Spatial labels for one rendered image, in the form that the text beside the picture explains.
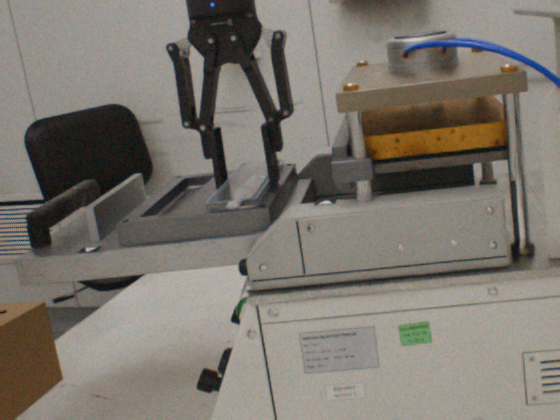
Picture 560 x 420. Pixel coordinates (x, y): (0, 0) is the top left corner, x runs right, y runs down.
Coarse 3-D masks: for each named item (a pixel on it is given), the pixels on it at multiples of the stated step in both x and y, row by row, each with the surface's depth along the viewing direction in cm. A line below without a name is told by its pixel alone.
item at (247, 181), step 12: (240, 168) 87; (252, 168) 86; (264, 168) 85; (228, 180) 81; (240, 180) 80; (252, 180) 80; (264, 180) 79; (216, 192) 76; (228, 192) 76; (240, 192) 75; (252, 192) 74
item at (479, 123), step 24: (384, 120) 76; (408, 120) 75; (432, 120) 73; (456, 120) 71; (480, 120) 69; (504, 120) 68; (384, 144) 69; (408, 144) 69; (432, 144) 68; (456, 144) 68; (480, 144) 68; (504, 144) 68; (384, 168) 69; (408, 168) 69
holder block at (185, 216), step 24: (288, 168) 88; (168, 192) 83; (192, 192) 88; (288, 192) 83; (144, 216) 75; (168, 216) 73; (192, 216) 72; (216, 216) 71; (240, 216) 71; (264, 216) 71; (120, 240) 73; (144, 240) 72; (168, 240) 72
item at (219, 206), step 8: (280, 168) 86; (264, 192) 76; (208, 200) 73; (240, 200) 72; (248, 200) 72; (256, 200) 72; (208, 208) 72; (216, 208) 72; (224, 208) 72; (232, 208) 72
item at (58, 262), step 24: (120, 192) 82; (144, 192) 89; (312, 192) 91; (96, 216) 75; (120, 216) 81; (72, 240) 77; (96, 240) 75; (192, 240) 72; (216, 240) 71; (240, 240) 71; (24, 264) 73; (48, 264) 72; (72, 264) 72; (96, 264) 72; (120, 264) 72; (144, 264) 72; (168, 264) 72; (192, 264) 72; (216, 264) 72
